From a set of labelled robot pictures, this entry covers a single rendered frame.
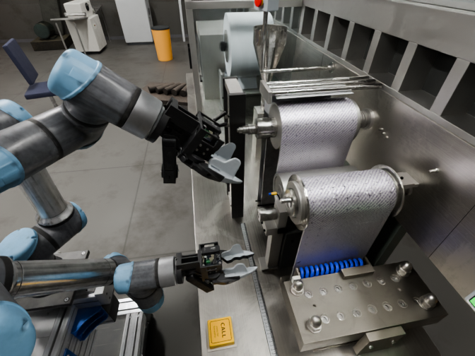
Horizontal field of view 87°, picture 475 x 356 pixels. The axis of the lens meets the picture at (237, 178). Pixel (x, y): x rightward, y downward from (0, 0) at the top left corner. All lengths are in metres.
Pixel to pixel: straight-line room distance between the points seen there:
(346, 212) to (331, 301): 0.26
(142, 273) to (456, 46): 0.88
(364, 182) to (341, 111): 0.24
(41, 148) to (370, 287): 0.83
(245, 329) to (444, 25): 0.92
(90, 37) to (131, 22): 1.20
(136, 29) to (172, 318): 7.45
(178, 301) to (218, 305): 1.04
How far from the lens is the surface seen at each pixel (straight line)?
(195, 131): 0.46
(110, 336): 1.73
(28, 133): 0.49
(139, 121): 0.44
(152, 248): 2.19
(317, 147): 0.83
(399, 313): 0.86
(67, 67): 0.44
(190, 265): 0.68
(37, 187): 0.98
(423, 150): 0.80
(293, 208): 0.65
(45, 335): 1.25
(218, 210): 1.12
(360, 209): 0.71
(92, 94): 0.44
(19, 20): 10.12
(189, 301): 1.91
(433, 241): 0.83
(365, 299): 0.84
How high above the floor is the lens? 1.73
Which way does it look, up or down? 40 degrees down
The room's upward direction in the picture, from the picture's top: straight up
